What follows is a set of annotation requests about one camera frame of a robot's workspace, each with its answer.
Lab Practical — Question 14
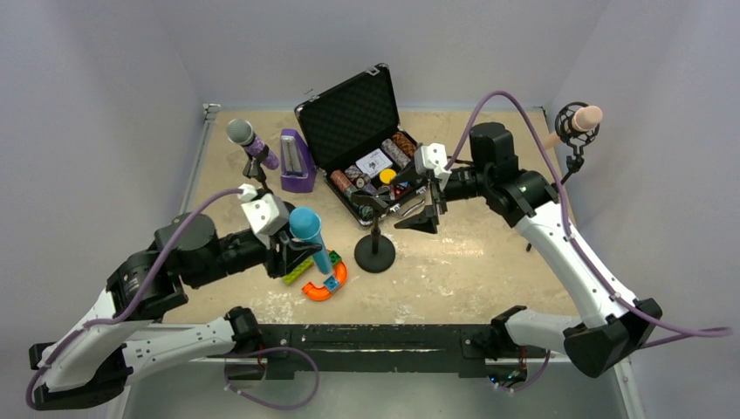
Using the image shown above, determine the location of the black tripod shock-mount stand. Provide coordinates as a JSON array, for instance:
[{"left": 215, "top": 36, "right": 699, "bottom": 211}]
[{"left": 525, "top": 102, "right": 602, "bottom": 253}]

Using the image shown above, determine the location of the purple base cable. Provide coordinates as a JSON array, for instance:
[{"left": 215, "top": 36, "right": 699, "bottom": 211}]
[{"left": 223, "top": 346, "right": 321, "bottom": 412}]

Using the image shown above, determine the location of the purple glitter microphone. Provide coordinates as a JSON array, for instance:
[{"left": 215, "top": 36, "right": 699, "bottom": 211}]
[{"left": 226, "top": 119, "right": 280, "bottom": 170}]

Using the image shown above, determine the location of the black round-base stand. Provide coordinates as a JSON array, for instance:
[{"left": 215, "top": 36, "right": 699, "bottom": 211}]
[
  {"left": 242, "top": 143, "right": 280, "bottom": 196},
  {"left": 350, "top": 186, "right": 396, "bottom": 273}
]

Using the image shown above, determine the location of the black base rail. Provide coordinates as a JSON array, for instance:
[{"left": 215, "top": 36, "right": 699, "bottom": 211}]
[{"left": 233, "top": 324, "right": 545, "bottom": 380}]

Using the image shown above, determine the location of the blue square brick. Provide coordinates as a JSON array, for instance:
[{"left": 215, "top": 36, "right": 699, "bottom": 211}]
[{"left": 324, "top": 276, "right": 341, "bottom": 293}]

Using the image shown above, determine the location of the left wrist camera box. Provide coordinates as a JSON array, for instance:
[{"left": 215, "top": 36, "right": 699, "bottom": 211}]
[{"left": 237, "top": 192, "right": 289, "bottom": 237}]

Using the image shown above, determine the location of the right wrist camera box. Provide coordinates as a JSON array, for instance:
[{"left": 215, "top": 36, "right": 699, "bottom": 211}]
[{"left": 414, "top": 143, "right": 452, "bottom": 184}]

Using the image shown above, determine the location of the yellow dealer button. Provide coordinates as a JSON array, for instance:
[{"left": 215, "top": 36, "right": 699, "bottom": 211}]
[{"left": 378, "top": 168, "right": 397, "bottom": 185}]

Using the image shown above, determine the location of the orange curved toy track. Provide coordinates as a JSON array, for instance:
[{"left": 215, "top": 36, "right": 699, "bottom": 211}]
[{"left": 301, "top": 258, "right": 347, "bottom": 302}]

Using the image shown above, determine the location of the lime green long brick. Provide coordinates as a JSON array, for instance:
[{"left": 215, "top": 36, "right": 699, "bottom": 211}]
[{"left": 282, "top": 258, "right": 314, "bottom": 285}]

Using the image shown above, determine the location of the blue microphone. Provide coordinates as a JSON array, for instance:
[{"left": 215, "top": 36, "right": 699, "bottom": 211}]
[{"left": 289, "top": 207, "right": 333, "bottom": 275}]

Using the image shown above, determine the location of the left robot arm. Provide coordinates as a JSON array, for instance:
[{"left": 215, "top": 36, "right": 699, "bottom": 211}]
[{"left": 25, "top": 212, "right": 319, "bottom": 411}]

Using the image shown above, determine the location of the black poker chip case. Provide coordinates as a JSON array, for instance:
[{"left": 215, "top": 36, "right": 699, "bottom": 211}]
[{"left": 294, "top": 63, "right": 418, "bottom": 227}]

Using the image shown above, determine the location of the white playing card box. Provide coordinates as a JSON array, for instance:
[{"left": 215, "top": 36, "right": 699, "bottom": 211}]
[{"left": 355, "top": 148, "right": 394, "bottom": 179}]

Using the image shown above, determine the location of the purple metronome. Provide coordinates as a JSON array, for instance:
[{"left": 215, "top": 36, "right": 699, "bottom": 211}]
[{"left": 279, "top": 128, "right": 316, "bottom": 194}]

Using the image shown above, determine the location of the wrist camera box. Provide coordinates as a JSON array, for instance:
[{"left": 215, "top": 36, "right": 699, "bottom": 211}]
[
  {"left": 237, "top": 192, "right": 289, "bottom": 237},
  {"left": 414, "top": 143, "right": 452, "bottom": 184}
]

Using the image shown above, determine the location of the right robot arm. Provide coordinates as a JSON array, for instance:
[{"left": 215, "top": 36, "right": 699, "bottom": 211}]
[{"left": 395, "top": 122, "right": 662, "bottom": 378}]

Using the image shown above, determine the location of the beige pink microphone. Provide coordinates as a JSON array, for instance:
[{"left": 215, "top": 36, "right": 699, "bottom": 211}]
[{"left": 542, "top": 101, "right": 604, "bottom": 149}]

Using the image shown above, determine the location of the green square brick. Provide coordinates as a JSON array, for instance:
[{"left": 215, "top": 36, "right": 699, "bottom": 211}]
[{"left": 329, "top": 251, "right": 341, "bottom": 266}]

